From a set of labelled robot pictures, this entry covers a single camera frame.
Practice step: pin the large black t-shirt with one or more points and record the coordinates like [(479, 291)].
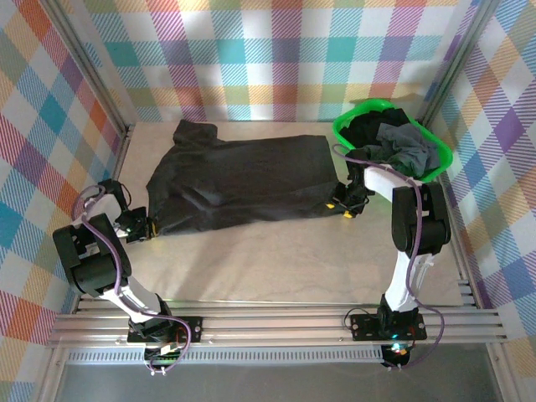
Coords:
[(251, 176)]

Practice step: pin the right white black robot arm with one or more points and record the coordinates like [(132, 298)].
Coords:
[(419, 226)]

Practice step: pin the black crumpled t-shirt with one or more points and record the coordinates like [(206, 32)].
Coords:
[(360, 125)]

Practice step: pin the grey crumpled t-shirt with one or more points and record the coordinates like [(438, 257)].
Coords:
[(402, 144)]

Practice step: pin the green perforated plastic basket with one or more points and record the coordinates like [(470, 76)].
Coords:
[(444, 157)]

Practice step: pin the black controller board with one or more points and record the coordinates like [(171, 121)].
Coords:
[(161, 356), (398, 354)]

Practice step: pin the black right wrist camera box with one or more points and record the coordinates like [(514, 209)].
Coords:
[(361, 200)]

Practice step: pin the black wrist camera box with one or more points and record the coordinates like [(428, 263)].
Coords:
[(132, 235), (361, 200)]

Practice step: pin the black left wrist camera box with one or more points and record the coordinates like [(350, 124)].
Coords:
[(132, 235)]

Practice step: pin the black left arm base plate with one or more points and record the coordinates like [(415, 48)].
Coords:
[(190, 328)]

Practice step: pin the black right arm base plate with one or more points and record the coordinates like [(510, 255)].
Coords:
[(362, 326)]

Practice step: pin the aluminium mounting rail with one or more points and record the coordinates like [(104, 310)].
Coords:
[(272, 328)]

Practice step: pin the aluminium corner post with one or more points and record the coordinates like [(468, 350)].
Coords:
[(84, 63), (456, 63)]

